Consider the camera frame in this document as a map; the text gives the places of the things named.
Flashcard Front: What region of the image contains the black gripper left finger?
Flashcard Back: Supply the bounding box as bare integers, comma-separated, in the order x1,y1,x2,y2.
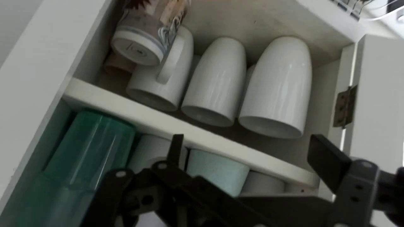
80,133,271,227

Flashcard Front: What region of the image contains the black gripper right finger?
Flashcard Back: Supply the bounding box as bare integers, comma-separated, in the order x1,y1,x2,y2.
307,133,404,227

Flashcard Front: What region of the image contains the speckled pale teal cup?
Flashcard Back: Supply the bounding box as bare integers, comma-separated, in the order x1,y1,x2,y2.
186,148,252,197

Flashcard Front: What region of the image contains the white straight cup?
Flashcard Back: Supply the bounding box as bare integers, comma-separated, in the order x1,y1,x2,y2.
239,168,288,197
128,132,190,227

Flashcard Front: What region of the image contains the tan ceramic cup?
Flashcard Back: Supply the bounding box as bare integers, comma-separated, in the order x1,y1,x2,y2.
103,50,137,78

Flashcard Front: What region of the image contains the brass cabinet hinge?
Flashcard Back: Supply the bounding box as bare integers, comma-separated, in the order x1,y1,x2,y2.
333,84,359,128

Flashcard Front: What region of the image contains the white cabinet door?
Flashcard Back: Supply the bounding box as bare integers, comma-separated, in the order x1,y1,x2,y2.
343,32,404,227

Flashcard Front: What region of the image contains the green translucent plastic tumbler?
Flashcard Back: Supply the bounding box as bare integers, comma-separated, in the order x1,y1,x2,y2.
0,171,99,227
42,109,137,194

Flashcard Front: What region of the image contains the white ceramic mug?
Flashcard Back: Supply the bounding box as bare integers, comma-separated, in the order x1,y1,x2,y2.
238,35,314,139
181,36,248,128
126,25,195,113

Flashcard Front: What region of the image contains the brown striped printed mug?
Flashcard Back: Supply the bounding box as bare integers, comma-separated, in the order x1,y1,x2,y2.
110,0,189,68

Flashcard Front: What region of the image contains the metal dish rack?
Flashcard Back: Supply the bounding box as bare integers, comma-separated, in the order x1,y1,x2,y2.
330,0,374,21

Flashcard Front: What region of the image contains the white wall cabinet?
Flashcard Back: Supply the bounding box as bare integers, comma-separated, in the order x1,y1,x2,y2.
0,0,359,211

